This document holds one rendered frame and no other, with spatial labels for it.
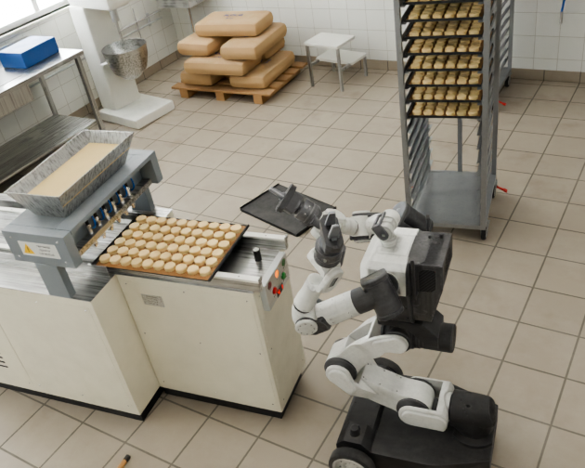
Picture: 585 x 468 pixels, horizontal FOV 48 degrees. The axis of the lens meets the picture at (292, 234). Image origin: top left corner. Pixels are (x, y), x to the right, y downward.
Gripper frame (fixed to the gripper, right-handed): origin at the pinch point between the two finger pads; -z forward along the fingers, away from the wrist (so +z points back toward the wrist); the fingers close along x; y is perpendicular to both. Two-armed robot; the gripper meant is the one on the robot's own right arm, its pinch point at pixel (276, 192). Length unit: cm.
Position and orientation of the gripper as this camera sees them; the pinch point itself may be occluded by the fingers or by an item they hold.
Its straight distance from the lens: 251.4
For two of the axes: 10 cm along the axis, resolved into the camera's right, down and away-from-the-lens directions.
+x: -5.1, 8.5, -1.3
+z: 8.3, 5.3, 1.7
